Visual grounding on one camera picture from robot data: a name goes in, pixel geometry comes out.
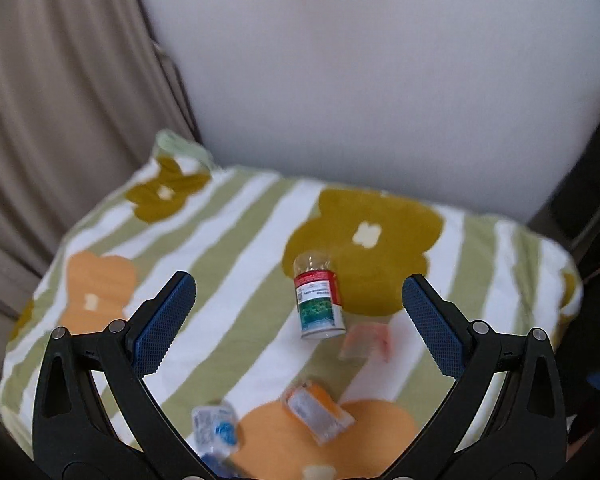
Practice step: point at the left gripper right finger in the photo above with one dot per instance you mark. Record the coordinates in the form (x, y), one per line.
(504, 416)

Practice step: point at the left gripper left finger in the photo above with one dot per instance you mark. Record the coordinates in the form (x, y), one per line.
(94, 416)

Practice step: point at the red green label cup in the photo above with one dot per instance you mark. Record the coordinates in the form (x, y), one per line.
(317, 297)

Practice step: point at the clear white blue cup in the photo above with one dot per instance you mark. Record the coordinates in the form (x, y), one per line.
(215, 430)

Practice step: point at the blue label cup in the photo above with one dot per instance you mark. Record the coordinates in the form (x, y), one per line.
(221, 467)

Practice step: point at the clear pink cup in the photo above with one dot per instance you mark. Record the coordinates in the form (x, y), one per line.
(367, 340)

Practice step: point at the orange label cup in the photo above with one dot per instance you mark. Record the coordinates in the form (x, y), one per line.
(314, 408)

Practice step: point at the striped floral blanket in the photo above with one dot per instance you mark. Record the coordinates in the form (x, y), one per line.
(237, 231)

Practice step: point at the beige curtain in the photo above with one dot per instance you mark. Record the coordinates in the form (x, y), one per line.
(84, 88)

